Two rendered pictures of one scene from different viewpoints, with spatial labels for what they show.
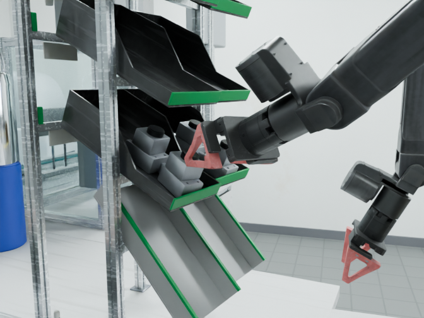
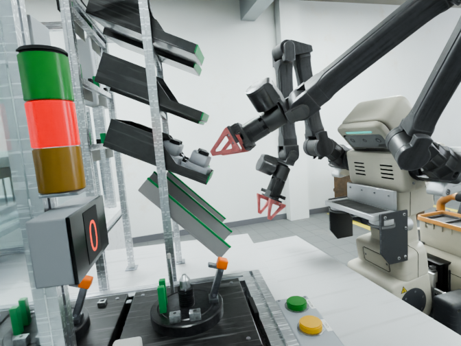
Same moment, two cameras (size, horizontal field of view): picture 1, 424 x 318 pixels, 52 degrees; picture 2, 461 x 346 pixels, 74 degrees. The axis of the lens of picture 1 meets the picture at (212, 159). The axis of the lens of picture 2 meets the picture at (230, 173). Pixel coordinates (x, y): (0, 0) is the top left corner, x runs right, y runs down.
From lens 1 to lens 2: 42 cm
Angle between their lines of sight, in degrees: 31
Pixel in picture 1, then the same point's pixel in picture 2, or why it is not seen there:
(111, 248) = (167, 217)
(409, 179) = (291, 158)
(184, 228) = (188, 204)
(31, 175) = (91, 181)
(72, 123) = (115, 142)
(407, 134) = (286, 135)
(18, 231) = not seen: outside the picture
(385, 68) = (331, 88)
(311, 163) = not seen: hidden behind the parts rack
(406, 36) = (341, 73)
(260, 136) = (259, 131)
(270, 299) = not seen: hidden behind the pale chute
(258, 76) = (263, 97)
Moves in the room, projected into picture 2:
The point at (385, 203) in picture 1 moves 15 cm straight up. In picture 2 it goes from (280, 173) to (278, 132)
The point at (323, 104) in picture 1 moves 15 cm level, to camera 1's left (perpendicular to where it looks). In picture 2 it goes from (303, 106) to (251, 108)
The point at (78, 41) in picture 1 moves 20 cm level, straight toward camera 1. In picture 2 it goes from (119, 84) to (169, 67)
